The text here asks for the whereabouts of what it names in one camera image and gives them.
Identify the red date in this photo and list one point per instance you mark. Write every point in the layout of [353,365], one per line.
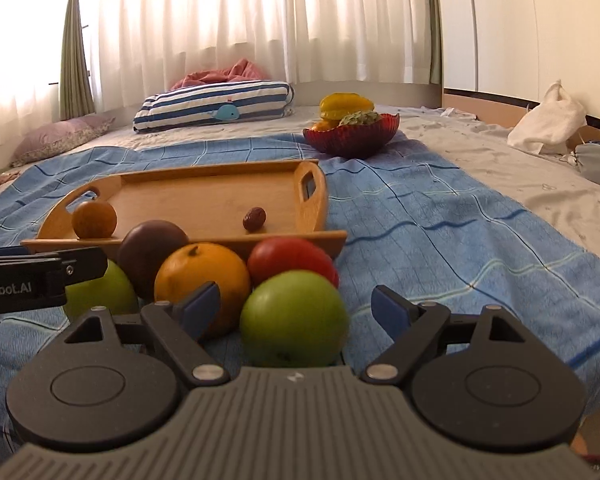
[254,219]

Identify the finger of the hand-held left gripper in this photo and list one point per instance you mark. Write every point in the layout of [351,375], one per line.
[85,264]

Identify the red tomato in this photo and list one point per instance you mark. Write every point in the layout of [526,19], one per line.
[290,257]

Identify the dark purple fruit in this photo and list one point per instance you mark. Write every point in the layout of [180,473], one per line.
[150,252]

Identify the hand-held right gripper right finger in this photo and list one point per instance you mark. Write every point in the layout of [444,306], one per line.
[387,310]

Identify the pink cloth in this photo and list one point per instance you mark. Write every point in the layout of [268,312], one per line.
[240,72]

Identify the small orange fruit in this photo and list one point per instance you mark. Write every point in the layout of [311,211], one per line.
[324,126]

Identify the brown round fruit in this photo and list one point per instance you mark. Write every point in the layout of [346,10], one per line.
[95,219]

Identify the wooden bed frame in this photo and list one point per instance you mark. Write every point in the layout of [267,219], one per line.
[490,102]

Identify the yellow starfruit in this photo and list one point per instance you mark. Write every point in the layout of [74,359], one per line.
[342,104]

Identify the green custard apple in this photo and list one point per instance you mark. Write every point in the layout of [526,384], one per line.
[361,119]

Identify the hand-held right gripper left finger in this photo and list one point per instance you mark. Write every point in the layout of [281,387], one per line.
[202,306]

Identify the white cloth bag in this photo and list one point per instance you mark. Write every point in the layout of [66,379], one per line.
[547,120]

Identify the white curtain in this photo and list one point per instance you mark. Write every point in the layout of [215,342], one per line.
[230,20]

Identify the orange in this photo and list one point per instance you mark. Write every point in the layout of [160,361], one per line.
[200,270]

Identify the purple floral pillow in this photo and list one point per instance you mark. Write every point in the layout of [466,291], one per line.
[65,135]

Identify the green curtain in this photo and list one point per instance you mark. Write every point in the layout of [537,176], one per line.
[76,60]
[435,20]

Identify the blue checked blanket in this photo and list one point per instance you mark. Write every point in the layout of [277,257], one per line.
[430,220]

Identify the blue white striped pillow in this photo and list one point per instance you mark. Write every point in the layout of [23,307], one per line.
[205,102]

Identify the red glass bowl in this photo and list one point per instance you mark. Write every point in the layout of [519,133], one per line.
[350,141]

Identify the white wardrobe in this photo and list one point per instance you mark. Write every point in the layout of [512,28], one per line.
[530,20]

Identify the wooden tray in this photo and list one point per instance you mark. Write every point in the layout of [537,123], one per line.
[205,200]

